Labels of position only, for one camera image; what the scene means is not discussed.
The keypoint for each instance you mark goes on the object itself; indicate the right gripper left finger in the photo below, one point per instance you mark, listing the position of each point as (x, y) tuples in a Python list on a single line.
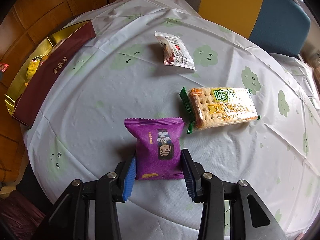
[(69, 218)]

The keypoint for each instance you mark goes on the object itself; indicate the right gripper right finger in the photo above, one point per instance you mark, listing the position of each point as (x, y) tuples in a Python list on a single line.
[(249, 216)]

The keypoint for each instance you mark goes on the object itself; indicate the purple snack packet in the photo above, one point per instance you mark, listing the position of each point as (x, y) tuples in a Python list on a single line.
[(157, 148)]

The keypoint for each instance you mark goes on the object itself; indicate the green cracker packet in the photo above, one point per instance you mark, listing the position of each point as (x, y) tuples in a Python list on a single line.
[(209, 107)]

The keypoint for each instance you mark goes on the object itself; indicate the white red snack packet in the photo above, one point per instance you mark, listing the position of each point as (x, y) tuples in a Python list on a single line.
[(174, 51)]

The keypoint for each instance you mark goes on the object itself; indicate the white cloud-print tablecloth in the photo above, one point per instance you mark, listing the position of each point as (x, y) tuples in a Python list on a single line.
[(79, 132)]

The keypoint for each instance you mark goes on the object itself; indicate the maroon gold gift box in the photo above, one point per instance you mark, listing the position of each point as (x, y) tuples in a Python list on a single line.
[(24, 102)]

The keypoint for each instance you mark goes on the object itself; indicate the yellow packet in box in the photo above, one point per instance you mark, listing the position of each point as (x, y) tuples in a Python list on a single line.
[(32, 67)]

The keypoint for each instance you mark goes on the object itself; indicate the yellow blue grey chair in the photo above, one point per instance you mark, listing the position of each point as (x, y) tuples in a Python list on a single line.
[(276, 26)]

